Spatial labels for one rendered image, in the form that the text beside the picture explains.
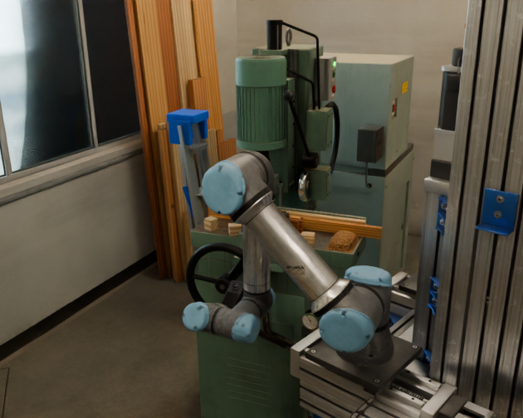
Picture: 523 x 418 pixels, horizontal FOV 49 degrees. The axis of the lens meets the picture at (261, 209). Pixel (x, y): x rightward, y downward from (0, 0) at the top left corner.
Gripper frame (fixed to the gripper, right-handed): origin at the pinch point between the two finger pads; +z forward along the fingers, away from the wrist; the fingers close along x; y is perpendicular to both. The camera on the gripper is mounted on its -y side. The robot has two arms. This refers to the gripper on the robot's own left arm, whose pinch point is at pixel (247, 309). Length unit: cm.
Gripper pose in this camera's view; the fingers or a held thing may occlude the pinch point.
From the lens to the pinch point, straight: 183.6
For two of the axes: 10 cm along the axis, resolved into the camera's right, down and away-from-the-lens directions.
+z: 3.7, 1.7, 9.1
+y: -2.1, 9.7, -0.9
